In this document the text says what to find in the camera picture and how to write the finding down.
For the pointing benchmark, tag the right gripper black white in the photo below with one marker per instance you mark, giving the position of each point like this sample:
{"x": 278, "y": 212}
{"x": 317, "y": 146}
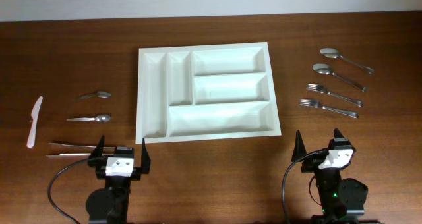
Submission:
{"x": 311, "y": 163}

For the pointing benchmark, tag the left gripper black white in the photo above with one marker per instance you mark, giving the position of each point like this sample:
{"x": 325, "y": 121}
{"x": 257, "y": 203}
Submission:
{"x": 95, "y": 160}

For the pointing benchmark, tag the metal fork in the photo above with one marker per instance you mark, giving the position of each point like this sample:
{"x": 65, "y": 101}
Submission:
{"x": 321, "y": 89}
{"x": 316, "y": 104}

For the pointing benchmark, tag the large metal spoon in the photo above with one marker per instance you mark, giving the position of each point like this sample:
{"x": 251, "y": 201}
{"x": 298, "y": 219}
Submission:
{"x": 335, "y": 54}
{"x": 325, "y": 69}

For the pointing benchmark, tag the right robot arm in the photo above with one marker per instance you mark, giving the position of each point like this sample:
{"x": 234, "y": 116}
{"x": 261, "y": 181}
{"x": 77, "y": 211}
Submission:
{"x": 341, "y": 200}

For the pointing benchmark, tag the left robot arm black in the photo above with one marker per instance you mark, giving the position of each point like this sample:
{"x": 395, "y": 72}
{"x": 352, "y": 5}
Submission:
{"x": 110, "y": 203}

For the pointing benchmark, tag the metal tweezers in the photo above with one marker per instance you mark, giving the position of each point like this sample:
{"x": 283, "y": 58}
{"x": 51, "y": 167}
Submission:
{"x": 106, "y": 148}

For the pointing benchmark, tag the small metal teaspoon lower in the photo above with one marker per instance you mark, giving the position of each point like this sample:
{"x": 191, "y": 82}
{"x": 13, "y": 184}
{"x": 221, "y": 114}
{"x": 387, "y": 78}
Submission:
{"x": 104, "y": 118}

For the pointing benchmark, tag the small metal teaspoon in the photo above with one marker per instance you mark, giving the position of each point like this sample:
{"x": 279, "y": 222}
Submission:
{"x": 104, "y": 118}
{"x": 99, "y": 94}

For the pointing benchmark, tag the small metal teaspoon upper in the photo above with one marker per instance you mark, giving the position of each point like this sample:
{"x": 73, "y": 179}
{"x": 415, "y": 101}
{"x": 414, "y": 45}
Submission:
{"x": 99, "y": 94}

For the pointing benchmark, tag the white plastic knife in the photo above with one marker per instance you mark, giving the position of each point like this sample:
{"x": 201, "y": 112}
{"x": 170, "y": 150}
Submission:
{"x": 34, "y": 115}

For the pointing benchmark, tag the white plastic cutlery tray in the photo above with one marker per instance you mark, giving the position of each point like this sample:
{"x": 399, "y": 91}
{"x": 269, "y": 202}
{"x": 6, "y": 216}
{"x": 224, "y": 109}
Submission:
{"x": 205, "y": 92}

